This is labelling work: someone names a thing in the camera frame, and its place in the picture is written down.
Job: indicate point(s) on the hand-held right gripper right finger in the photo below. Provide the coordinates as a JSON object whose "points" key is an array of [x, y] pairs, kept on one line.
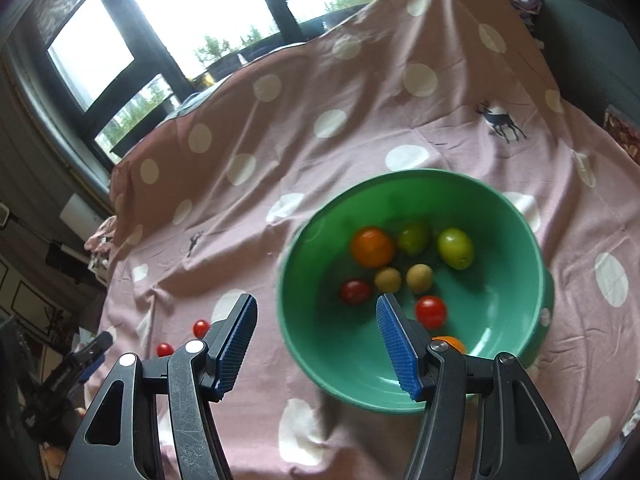
{"points": [[397, 350]]}

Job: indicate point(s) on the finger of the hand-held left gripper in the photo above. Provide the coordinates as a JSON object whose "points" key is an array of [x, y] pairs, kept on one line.
{"points": [[95, 342], [91, 369]]}

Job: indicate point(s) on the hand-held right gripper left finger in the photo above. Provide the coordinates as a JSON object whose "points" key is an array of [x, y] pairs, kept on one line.
{"points": [[235, 345]]}

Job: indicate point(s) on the large red tomato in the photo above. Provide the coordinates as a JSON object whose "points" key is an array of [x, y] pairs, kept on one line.
{"points": [[431, 311]]}

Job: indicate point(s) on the orange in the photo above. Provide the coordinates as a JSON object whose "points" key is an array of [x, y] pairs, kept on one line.
{"points": [[450, 344], [372, 246]]}

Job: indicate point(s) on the tan longan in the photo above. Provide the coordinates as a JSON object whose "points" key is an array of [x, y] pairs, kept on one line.
{"points": [[388, 279], [419, 278]]}

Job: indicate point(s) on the oblong red cherry tomato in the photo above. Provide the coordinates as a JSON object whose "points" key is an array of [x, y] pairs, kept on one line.
{"points": [[355, 291]]}

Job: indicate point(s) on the green plastic bowl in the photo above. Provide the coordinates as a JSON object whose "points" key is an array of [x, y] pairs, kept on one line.
{"points": [[325, 350]]}

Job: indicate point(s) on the round green fruit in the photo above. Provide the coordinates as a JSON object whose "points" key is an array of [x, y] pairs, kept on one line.
{"points": [[415, 237]]}

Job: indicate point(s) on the oblong green fruit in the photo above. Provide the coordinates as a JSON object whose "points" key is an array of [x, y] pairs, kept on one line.
{"points": [[456, 248]]}

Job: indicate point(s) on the floral pink cloth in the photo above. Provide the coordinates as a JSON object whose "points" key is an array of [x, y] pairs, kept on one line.
{"points": [[100, 245]]}

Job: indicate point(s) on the white box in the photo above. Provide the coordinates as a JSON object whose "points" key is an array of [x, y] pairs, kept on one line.
{"points": [[80, 217]]}

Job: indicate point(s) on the pink polka-dot cloth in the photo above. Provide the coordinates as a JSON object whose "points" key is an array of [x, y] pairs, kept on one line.
{"points": [[350, 110]]}

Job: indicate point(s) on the black-framed window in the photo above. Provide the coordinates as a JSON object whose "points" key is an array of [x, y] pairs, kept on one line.
{"points": [[85, 50]]}

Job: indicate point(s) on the brown patterned cloth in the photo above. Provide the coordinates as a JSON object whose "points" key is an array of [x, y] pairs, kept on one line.
{"points": [[622, 135]]}

